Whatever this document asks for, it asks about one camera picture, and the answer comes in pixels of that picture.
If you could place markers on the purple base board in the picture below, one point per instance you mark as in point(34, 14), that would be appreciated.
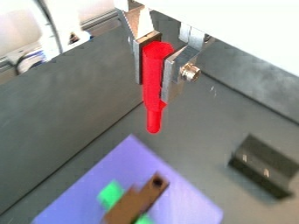
point(132, 164)

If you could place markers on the black metal bracket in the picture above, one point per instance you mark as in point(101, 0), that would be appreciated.
point(268, 167)

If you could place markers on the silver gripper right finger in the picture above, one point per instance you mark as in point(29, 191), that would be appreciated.
point(180, 67)

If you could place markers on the green block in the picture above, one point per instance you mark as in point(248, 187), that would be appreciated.
point(145, 220)
point(110, 195)

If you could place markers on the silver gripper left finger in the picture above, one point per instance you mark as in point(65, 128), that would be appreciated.
point(141, 31)

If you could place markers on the green block right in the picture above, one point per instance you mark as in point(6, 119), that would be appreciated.
point(145, 220)

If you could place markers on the green block left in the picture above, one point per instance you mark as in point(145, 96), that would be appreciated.
point(110, 195)

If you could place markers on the red cylindrical peg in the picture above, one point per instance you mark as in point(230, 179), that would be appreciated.
point(156, 52)

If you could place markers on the brown rectangular block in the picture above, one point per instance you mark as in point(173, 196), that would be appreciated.
point(137, 201)

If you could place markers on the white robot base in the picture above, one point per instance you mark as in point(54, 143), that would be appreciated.
point(42, 28)

